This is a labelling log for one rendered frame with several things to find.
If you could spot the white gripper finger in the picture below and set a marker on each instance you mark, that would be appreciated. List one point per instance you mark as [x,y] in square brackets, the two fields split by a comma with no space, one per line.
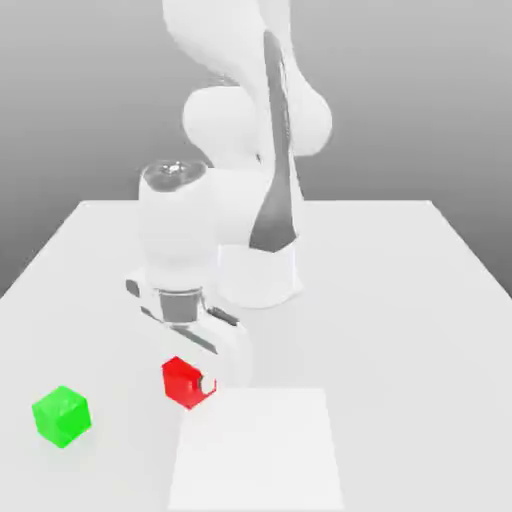
[208,384]

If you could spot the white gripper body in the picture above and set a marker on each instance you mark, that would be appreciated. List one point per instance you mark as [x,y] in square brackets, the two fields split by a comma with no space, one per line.
[234,348]

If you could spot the small red cube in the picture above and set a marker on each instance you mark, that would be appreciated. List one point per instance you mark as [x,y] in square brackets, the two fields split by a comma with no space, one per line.
[180,384]

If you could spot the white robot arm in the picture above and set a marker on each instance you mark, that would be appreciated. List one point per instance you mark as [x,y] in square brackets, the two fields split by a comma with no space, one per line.
[240,120]

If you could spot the small green cube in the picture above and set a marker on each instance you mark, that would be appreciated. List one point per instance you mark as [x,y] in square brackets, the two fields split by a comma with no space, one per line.
[60,418]

